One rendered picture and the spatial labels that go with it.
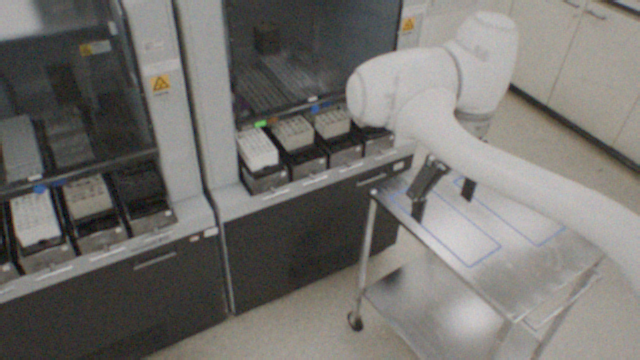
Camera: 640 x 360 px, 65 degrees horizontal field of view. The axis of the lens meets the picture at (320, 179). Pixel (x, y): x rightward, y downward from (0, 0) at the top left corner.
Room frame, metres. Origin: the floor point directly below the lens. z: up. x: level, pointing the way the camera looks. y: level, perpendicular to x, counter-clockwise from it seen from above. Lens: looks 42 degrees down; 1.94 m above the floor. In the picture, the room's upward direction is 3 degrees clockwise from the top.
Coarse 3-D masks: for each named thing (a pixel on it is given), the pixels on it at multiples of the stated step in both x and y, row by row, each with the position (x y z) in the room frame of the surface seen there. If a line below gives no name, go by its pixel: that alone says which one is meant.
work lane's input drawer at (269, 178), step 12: (240, 156) 1.36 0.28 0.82; (240, 168) 1.33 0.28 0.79; (264, 168) 1.30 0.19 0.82; (276, 168) 1.30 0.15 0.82; (252, 180) 1.25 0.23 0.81; (264, 180) 1.27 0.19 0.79; (276, 180) 1.29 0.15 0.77; (264, 192) 1.26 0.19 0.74; (276, 192) 1.25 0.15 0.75; (288, 192) 1.26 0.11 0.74
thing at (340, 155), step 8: (320, 144) 1.46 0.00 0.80; (336, 144) 1.45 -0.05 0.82; (344, 144) 1.45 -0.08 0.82; (352, 144) 1.46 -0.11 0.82; (360, 144) 1.47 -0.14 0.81; (328, 152) 1.42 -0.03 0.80; (336, 152) 1.42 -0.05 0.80; (344, 152) 1.43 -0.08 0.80; (352, 152) 1.45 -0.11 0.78; (360, 152) 1.47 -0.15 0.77; (328, 160) 1.41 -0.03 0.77; (336, 160) 1.41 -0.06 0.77; (344, 160) 1.43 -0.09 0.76; (352, 160) 1.45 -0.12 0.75; (352, 168) 1.40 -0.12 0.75
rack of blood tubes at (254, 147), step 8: (256, 128) 1.46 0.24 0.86; (240, 136) 1.41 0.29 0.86; (248, 136) 1.42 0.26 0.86; (256, 136) 1.42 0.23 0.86; (264, 136) 1.42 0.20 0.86; (240, 144) 1.37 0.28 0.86; (248, 144) 1.37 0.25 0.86; (256, 144) 1.38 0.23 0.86; (264, 144) 1.37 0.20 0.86; (240, 152) 1.37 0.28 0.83; (248, 152) 1.33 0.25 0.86; (256, 152) 1.34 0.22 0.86; (264, 152) 1.33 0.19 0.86; (272, 152) 1.33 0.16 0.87; (248, 160) 1.30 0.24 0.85; (256, 160) 1.29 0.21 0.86; (264, 160) 1.31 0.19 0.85; (272, 160) 1.32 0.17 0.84; (256, 168) 1.29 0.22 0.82
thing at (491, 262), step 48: (384, 192) 1.20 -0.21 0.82; (432, 192) 1.21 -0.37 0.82; (480, 192) 1.22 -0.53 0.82; (432, 240) 1.00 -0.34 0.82; (480, 240) 1.01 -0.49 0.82; (528, 240) 1.02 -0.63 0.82; (576, 240) 1.03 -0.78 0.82; (384, 288) 1.22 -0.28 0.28; (432, 288) 1.23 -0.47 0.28; (480, 288) 0.84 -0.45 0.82; (528, 288) 0.84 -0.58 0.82; (576, 288) 1.00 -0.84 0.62; (432, 336) 1.01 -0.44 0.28; (480, 336) 1.02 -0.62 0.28; (528, 336) 1.03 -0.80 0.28
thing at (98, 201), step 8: (96, 192) 1.08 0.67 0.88; (104, 192) 1.08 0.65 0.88; (72, 200) 1.05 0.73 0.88; (80, 200) 1.05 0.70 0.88; (88, 200) 1.05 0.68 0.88; (96, 200) 1.06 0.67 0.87; (104, 200) 1.07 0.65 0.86; (72, 208) 1.03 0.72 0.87; (80, 208) 1.04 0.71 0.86; (88, 208) 1.05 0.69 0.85; (96, 208) 1.06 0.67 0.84; (104, 208) 1.07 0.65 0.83; (80, 216) 1.03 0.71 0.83
